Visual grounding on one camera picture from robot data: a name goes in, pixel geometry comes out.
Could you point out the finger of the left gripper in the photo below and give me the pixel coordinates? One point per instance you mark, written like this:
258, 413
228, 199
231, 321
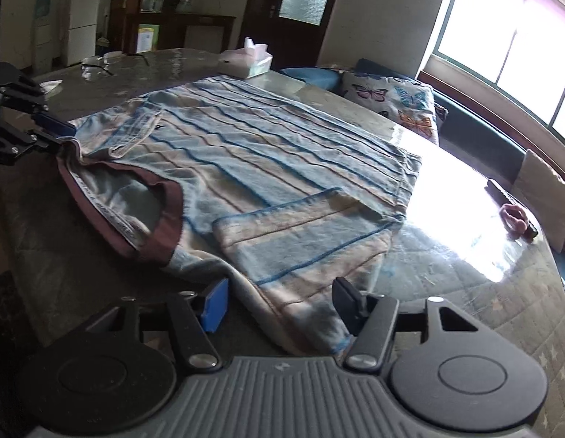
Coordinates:
14, 143
19, 92

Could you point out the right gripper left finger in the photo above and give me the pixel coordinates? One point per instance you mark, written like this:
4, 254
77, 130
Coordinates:
192, 315

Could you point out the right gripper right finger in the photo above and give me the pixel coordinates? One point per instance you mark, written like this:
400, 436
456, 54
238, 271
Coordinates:
371, 320

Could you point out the striped blue beige sweater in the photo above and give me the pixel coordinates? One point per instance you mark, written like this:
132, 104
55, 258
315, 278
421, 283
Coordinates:
218, 175

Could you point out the white refrigerator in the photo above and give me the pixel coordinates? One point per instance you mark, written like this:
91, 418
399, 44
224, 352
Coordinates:
80, 25

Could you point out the quilted grey table cover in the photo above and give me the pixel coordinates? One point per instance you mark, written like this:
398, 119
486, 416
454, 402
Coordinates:
452, 245

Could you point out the dark wooden cabinet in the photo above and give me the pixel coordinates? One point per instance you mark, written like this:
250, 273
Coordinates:
170, 21

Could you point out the pink hair scrunchie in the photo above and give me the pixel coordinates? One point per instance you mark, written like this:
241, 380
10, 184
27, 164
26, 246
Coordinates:
514, 218

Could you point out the black remote control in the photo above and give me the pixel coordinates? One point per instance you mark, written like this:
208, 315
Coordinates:
500, 196

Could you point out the blue sofa bench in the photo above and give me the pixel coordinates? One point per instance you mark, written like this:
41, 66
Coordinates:
463, 131

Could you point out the beige cushion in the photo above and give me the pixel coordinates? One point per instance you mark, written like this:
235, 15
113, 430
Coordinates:
542, 191

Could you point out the butterfly print pillow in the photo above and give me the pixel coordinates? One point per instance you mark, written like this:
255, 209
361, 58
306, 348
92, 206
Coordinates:
403, 101

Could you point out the white tissue box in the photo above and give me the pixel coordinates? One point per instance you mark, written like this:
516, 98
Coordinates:
249, 61

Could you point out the dark door with glass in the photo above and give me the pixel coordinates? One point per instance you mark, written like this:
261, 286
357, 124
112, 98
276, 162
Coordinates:
293, 30

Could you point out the window with green frame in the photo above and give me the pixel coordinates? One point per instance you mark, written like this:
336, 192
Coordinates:
508, 56

